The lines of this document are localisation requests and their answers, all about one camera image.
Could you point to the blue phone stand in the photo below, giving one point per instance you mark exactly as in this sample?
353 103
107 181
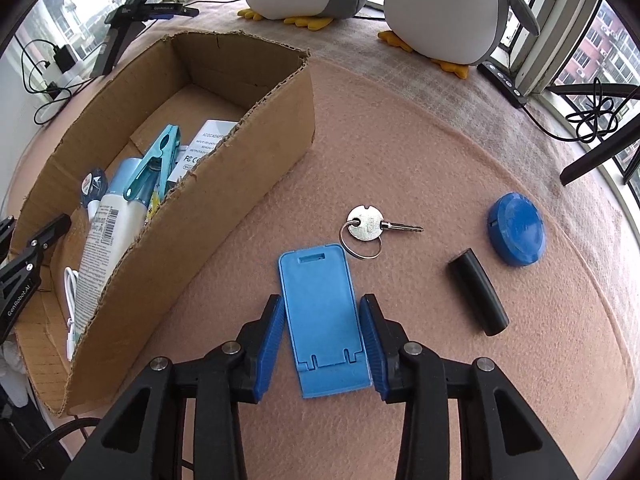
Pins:
320 310

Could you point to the beige checked blanket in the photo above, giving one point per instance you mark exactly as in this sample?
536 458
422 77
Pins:
350 45

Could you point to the black tripod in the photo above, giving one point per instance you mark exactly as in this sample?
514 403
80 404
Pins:
590 160

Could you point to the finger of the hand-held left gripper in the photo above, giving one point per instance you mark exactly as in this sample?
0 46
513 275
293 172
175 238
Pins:
5 235
25 280

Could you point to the cardboard box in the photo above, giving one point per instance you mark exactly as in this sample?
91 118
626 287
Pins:
260 150

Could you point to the white power strip with plugs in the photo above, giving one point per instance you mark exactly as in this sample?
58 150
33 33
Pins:
30 80

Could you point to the white lotion tube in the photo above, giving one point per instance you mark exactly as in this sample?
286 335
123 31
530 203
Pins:
107 240

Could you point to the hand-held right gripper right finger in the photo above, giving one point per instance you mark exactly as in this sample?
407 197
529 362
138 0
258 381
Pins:
372 345

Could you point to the black cylinder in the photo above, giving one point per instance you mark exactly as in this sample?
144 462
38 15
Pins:
475 290

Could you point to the blue round case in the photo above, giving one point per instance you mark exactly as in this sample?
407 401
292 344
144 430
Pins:
517 230

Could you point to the teal clothespin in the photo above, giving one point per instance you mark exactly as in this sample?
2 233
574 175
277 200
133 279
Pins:
155 160

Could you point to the black bar device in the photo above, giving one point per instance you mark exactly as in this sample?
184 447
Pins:
500 80

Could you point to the black device stand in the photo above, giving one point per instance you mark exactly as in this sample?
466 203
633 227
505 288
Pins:
120 35

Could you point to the white power adapter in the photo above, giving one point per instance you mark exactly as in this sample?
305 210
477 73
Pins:
205 145

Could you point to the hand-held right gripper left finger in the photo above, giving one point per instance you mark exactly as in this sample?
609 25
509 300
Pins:
267 345

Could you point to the small round printed container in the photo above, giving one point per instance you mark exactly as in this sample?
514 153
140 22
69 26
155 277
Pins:
93 183

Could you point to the black charger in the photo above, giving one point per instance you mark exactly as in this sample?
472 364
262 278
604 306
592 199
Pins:
64 57

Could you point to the pink blanket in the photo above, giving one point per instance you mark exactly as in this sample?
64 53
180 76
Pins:
550 360

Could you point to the small penguin plush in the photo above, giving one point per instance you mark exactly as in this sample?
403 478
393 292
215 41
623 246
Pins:
440 15

